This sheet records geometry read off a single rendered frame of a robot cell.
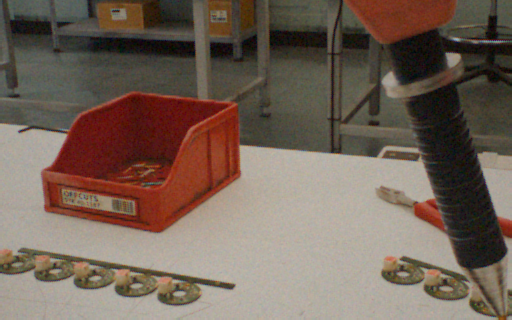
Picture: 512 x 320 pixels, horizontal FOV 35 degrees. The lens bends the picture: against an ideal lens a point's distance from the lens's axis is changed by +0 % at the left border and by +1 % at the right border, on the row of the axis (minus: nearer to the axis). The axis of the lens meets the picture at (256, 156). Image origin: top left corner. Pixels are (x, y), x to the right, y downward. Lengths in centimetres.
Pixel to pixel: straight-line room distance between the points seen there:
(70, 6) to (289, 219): 502
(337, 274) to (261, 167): 19
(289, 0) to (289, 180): 426
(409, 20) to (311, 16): 469
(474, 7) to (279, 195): 408
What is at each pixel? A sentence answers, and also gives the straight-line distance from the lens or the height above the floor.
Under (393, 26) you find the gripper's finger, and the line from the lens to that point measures 15.
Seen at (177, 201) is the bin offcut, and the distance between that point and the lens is 56.
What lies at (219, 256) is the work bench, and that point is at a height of 75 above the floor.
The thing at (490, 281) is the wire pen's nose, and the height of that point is 89.
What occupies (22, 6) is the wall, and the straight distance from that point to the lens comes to 575.
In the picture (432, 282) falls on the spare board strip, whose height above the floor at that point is 75.
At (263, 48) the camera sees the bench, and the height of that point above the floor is 30.
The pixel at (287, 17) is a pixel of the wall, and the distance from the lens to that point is 488.
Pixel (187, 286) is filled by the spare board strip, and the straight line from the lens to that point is 47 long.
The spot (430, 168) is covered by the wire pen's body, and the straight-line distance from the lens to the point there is 17.
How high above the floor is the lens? 97
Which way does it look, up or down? 19 degrees down
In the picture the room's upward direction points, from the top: 2 degrees counter-clockwise
